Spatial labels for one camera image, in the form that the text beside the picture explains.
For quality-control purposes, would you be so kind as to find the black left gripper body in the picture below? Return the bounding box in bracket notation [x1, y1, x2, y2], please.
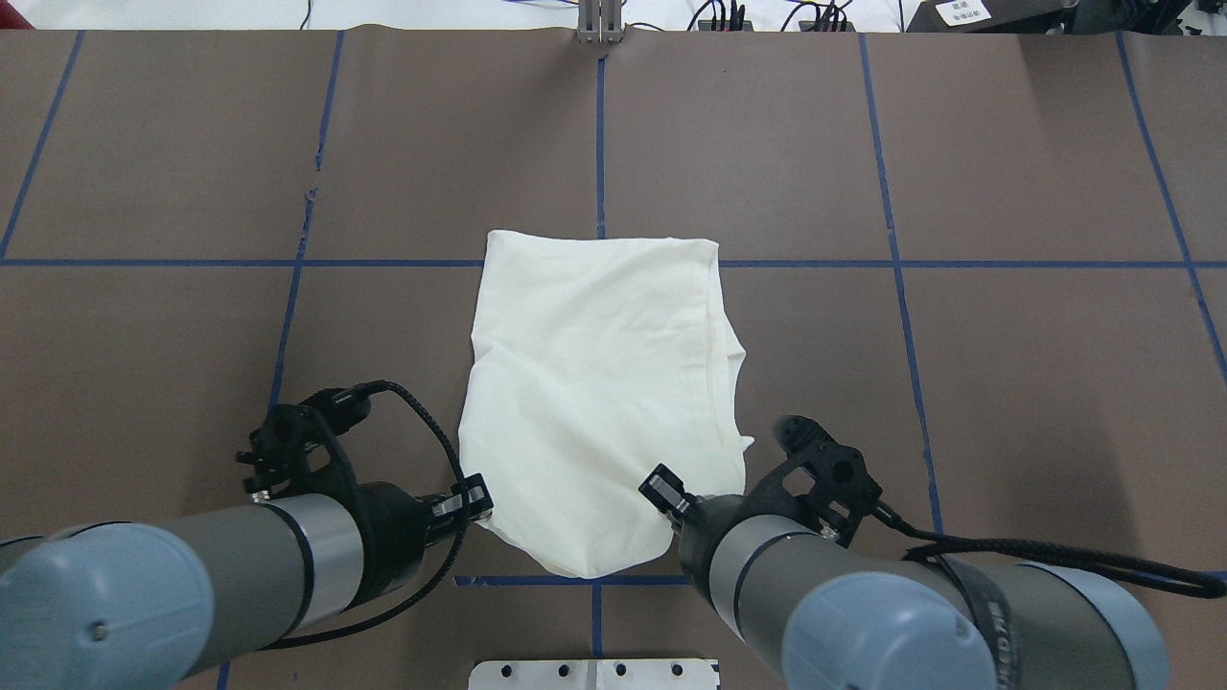
[236, 386, 461, 607]

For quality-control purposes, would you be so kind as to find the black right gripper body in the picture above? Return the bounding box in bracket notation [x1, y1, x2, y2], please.
[671, 415, 883, 576]

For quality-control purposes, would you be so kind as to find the cream long-sleeve cat shirt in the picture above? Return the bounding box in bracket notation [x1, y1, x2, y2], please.
[459, 230, 753, 580]

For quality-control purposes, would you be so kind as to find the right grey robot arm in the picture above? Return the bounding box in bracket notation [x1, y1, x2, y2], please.
[639, 416, 1171, 689]

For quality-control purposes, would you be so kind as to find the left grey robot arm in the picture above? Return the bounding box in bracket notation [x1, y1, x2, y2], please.
[1, 381, 494, 689]

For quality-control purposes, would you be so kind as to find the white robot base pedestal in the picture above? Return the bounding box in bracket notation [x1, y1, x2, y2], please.
[466, 656, 721, 689]

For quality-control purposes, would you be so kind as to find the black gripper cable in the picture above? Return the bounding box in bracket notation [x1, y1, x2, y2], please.
[867, 498, 1227, 602]

